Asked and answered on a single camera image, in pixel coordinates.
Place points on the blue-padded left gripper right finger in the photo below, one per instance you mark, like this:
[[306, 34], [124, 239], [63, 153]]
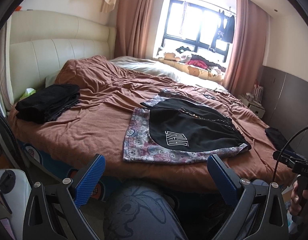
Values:
[[225, 179]]

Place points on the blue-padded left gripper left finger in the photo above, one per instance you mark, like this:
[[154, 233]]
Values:
[[86, 179]]

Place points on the black shorts with patterned trim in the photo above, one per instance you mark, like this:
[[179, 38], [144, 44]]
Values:
[[173, 129]]

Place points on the person's right hand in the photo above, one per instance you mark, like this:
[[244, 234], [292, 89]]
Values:
[[295, 207]]

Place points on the black object on bed edge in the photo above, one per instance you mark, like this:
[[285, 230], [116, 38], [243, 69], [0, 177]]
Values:
[[276, 138]]

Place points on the grey patterned trouser leg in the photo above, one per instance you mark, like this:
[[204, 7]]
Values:
[[138, 210]]

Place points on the white bedside table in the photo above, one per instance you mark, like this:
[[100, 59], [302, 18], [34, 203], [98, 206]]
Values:
[[257, 109]]

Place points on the folded black clothes pile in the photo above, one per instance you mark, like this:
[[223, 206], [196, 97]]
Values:
[[48, 104]]

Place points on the green tissue pack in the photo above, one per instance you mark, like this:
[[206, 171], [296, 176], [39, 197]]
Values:
[[28, 92]]

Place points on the pink right curtain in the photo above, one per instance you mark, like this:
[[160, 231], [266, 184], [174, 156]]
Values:
[[248, 48]]

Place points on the pink curtain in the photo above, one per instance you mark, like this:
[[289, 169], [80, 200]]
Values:
[[133, 22], [248, 48]]

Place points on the red clothes on windowsill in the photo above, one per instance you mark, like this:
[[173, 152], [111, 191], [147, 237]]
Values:
[[199, 64]]

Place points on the white grey bed sheet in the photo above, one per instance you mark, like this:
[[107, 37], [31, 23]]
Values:
[[157, 68]]

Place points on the hanging black garment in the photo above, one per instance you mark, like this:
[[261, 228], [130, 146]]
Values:
[[225, 30]]

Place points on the cream leather headboard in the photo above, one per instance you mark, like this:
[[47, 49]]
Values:
[[38, 43]]

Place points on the black framed window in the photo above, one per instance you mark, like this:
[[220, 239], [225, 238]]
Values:
[[192, 27]]

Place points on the pink left curtain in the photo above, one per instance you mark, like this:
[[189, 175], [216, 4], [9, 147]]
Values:
[[133, 22]]

